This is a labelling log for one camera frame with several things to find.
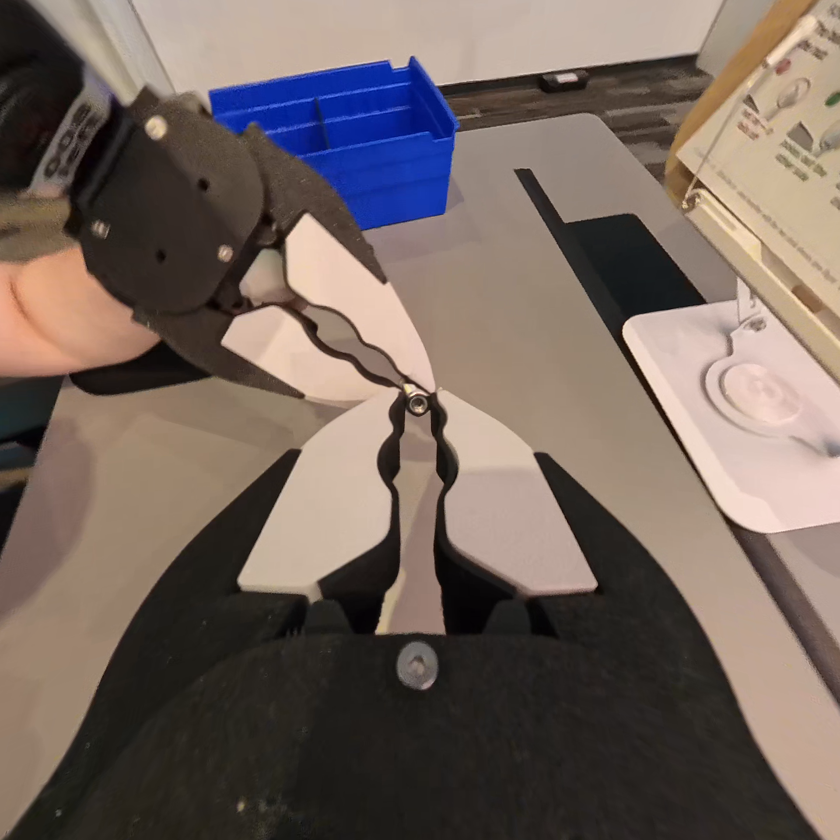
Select dark office chair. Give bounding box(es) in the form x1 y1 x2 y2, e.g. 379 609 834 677
0 377 67 473

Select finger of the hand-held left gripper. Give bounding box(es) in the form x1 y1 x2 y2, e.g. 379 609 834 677
220 303 411 404
239 213 438 395

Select printed instruction sheet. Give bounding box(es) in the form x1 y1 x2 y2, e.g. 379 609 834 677
676 0 840 309

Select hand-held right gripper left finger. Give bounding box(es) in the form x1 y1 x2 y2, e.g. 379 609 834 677
236 394 405 634

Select blue bin with divider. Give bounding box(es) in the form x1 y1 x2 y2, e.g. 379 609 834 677
209 56 460 231

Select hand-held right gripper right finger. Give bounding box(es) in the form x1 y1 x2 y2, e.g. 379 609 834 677
430 391 599 631

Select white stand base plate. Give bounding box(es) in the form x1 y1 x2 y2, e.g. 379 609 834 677
622 187 840 534

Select person's left forearm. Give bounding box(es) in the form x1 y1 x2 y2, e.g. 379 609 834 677
0 252 161 379

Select grey desk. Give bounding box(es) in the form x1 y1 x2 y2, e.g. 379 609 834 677
0 113 840 840

